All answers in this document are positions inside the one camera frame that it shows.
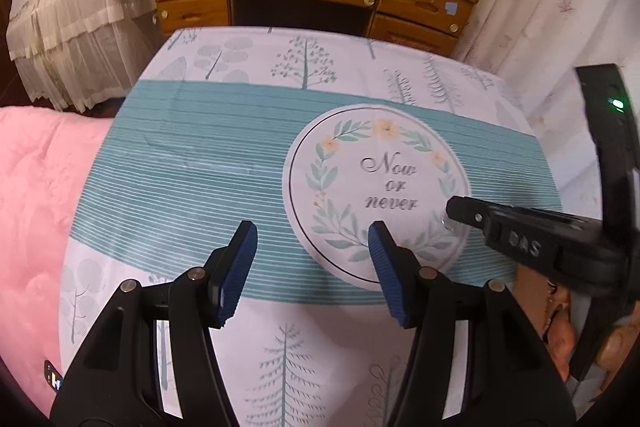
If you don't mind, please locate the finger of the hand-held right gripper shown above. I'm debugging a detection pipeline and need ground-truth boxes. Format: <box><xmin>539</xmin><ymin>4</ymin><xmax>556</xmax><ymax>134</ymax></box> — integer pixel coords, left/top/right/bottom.
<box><xmin>446</xmin><ymin>195</ymin><xmax>494</xmax><ymax>234</ymax></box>

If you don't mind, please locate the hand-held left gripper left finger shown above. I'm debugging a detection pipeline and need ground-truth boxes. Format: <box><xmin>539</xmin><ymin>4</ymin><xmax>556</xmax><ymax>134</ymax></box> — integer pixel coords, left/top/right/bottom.
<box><xmin>50</xmin><ymin>221</ymin><xmax>259</xmax><ymax>427</ymax></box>

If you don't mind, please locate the pink quilted blanket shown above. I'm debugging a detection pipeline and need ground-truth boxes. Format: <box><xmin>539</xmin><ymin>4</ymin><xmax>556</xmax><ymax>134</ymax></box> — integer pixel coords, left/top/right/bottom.
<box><xmin>0</xmin><ymin>104</ymin><xmax>127</xmax><ymax>419</ymax></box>

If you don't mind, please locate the person's right hand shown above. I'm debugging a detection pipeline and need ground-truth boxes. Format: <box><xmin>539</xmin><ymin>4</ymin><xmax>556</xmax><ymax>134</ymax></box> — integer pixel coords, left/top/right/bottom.
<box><xmin>546</xmin><ymin>290</ymin><xmax>635</xmax><ymax>409</ymax></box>

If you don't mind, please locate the black blanket tag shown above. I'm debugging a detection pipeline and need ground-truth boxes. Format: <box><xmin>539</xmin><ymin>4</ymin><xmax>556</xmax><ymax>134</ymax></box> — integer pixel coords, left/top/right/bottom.
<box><xmin>44</xmin><ymin>359</ymin><xmax>64</xmax><ymax>394</ymax></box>

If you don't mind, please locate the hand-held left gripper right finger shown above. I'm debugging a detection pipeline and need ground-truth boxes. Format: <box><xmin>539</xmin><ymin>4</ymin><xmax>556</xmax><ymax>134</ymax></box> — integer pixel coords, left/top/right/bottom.
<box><xmin>367</xmin><ymin>221</ymin><xmax>581</xmax><ymax>427</ymax></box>

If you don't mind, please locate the white lace bed skirt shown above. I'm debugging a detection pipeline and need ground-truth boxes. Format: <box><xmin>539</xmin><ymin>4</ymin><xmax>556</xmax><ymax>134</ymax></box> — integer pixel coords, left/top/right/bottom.
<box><xmin>5</xmin><ymin>0</ymin><xmax>167</xmax><ymax>114</ymax></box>

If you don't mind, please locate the printed teal white tablecloth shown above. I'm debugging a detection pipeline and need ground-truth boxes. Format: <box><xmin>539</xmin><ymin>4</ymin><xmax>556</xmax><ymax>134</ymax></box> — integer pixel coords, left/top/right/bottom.
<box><xmin>57</xmin><ymin>26</ymin><xmax>564</xmax><ymax>427</ymax></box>

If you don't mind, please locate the peach jewelry box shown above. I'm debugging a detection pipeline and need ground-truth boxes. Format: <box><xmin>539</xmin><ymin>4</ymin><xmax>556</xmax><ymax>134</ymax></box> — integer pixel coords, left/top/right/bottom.
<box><xmin>515</xmin><ymin>264</ymin><xmax>556</xmax><ymax>338</ymax></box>

